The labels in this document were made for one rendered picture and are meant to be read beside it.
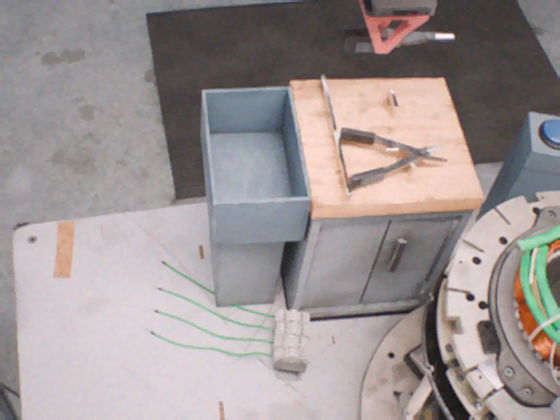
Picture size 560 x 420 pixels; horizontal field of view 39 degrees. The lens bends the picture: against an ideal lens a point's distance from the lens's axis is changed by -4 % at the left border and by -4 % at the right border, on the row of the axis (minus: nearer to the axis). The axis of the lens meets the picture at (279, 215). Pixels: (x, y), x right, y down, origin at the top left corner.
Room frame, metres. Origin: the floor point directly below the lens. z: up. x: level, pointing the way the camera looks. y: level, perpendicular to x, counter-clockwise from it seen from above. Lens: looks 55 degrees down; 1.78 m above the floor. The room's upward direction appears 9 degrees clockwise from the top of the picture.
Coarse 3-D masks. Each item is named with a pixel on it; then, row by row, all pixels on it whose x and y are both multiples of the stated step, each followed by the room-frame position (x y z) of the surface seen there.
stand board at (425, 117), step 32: (320, 96) 0.68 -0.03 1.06; (352, 96) 0.69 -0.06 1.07; (384, 96) 0.70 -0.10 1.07; (416, 96) 0.71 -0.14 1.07; (448, 96) 0.72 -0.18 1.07; (320, 128) 0.63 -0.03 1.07; (352, 128) 0.64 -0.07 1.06; (384, 128) 0.65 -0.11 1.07; (416, 128) 0.66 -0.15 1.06; (448, 128) 0.66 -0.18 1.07; (320, 160) 0.58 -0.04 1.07; (352, 160) 0.59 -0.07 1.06; (384, 160) 0.60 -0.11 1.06; (448, 160) 0.61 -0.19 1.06; (320, 192) 0.54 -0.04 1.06; (352, 192) 0.54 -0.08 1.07; (384, 192) 0.55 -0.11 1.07; (416, 192) 0.56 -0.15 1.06; (448, 192) 0.57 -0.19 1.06; (480, 192) 0.58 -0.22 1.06
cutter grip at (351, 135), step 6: (342, 132) 0.60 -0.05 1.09; (348, 132) 0.60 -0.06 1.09; (354, 132) 0.61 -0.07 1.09; (360, 132) 0.61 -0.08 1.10; (366, 132) 0.61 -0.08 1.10; (342, 138) 0.60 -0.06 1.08; (348, 138) 0.60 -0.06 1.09; (354, 138) 0.60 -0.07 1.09; (360, 138) 0.60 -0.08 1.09; (366, 138) 0.60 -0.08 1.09; (372, 138) 0.60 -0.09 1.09; (366, 144) 0.60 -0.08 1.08; (372, 144) 0.60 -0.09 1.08
